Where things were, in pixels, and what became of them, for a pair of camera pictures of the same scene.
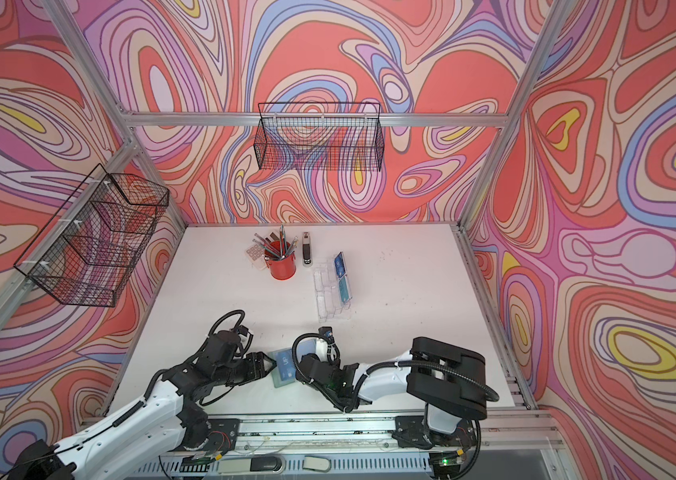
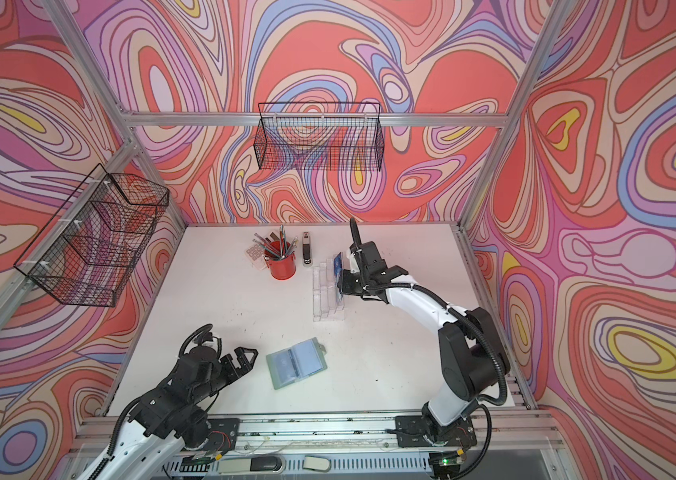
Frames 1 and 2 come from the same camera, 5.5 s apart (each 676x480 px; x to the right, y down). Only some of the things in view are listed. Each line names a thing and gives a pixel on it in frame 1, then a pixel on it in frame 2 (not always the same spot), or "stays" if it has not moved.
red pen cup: (281, 261) stays
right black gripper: (337, 363) to (347, 289)
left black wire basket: (89, 248) stays
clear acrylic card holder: (332, 289) stays
